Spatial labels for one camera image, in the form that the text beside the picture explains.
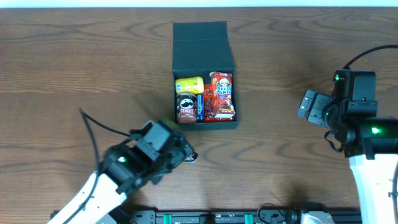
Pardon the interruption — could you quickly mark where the small black candy wrapper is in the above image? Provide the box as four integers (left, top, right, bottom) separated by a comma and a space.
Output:
184, 152, 198, 163

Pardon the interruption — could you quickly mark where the red pringles can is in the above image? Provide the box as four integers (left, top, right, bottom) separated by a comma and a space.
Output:
176, 93, 197, 123

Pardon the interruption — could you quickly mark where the blue eclipse mint tin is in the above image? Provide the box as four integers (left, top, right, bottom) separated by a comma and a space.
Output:
197, 94, 205, 123

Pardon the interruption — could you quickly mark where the red panda biscuit box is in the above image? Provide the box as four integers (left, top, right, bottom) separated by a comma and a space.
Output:
210, 72, 236, 119

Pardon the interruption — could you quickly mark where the dark green box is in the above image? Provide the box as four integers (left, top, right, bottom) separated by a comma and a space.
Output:
172, 21, 238, 111

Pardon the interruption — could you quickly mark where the red hacks candy bag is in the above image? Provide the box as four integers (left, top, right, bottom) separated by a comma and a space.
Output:
203, 84, 236, 123

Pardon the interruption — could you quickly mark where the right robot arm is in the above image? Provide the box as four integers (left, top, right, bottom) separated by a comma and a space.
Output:
297, 69, 397, 223

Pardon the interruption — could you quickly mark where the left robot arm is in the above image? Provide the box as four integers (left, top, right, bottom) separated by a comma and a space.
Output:
49, 120, 198, 224

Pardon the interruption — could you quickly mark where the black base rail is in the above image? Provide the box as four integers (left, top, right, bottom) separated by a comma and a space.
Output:
97, 202, 363, 224

